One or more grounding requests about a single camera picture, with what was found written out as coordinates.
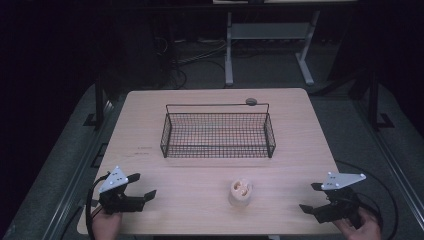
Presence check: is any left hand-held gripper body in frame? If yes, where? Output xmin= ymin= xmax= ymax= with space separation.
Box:
xmin=98 ymin=165 xmax=146 ymax=215

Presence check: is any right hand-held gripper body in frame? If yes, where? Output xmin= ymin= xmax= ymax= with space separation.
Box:
xmin=313 ymin=171 xmax=367 ymax=230

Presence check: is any person's left hand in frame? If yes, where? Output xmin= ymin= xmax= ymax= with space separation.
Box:
xmin=91 ymin=211 xmax=123 ymax=240

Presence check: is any person's right hand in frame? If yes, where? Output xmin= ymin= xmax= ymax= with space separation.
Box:
xmin=333 ymin=207 xmax=383 ymax=240

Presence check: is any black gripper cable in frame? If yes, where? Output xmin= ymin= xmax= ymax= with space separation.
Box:
xmin=334 ymin=159 xmax=400 ymax=240
xmin=85 ymin=172 xmax=112 ymax=240

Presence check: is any metal floor rail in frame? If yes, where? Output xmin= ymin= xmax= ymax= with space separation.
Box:
xmin=41 ymin=99 xmax=116 ymax=240
xmin=352 ymin=99 xmax=424 ymax=232

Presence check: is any black wire basket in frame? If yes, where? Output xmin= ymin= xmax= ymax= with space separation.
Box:
xmin=159 ymin=102 xmax=277 ymax=159

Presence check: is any black stand post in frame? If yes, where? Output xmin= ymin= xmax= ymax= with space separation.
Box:
xmin=82 ymin=73 xmax=108 ymax=130
xmin=365 ymin=70 xmax=396 ymax=132

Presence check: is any bundle of floor cables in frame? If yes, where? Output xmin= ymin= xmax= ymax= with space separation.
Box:
xmin=154 ymin=35 xmax=228 ymax=90

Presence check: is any white metal desk frame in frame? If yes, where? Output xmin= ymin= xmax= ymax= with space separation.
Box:
xmin=212 ymin=0 xmax=359 ymax=87

